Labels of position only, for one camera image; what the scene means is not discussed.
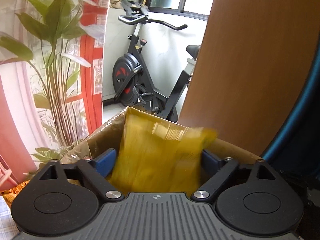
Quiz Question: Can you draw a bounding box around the yellow snack bag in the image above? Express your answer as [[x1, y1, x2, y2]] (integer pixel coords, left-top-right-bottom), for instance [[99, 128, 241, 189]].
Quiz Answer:
[[107, 108, 217, 195]]

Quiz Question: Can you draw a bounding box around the orange chip bag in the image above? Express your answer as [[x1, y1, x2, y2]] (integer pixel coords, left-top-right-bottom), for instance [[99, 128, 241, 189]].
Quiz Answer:
[[1, 180, 30, 208]]

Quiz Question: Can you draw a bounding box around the taped cardboard box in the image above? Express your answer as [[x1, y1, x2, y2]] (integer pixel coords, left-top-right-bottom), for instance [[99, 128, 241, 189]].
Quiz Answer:
[[60, 106, 263, 193]]

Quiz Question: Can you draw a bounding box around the black exercise bike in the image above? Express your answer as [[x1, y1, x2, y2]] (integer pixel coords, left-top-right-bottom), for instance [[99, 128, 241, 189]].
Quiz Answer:
[[112, 1, 201, 122]]

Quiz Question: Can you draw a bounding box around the wooden door panel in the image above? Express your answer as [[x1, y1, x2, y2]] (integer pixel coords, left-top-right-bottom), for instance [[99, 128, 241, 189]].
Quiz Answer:
[[178, 0, 319, 155]]

